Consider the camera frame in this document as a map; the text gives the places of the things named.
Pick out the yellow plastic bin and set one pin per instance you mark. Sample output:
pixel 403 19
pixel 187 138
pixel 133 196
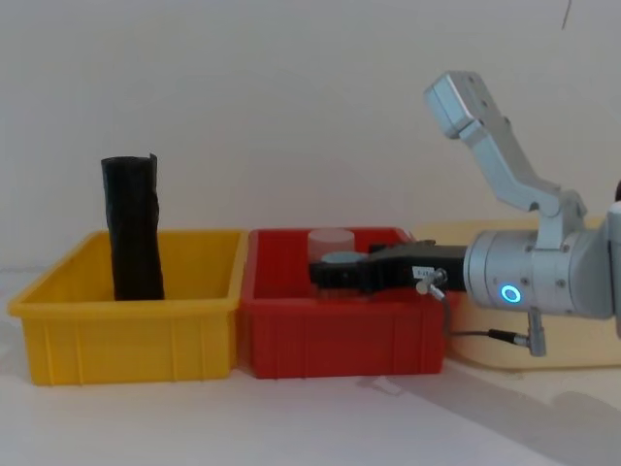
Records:
pixel 126 335

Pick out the red plastic bin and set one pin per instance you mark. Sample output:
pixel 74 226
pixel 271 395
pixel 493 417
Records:
pixel 339 335

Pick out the cream flat tray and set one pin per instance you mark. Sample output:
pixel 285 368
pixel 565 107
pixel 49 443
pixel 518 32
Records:
pixel 490 359

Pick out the black rolled sheet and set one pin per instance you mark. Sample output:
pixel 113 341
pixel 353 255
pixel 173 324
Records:
pixel 133 228

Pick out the translucent white plastic cylinder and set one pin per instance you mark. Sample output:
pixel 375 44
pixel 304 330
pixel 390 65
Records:
pixel 331 241

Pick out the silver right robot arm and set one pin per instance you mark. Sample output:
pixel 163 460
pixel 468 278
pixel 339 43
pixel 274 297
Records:
pixel 504 272

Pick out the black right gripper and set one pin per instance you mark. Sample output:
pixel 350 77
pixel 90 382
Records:
pixel 398 272

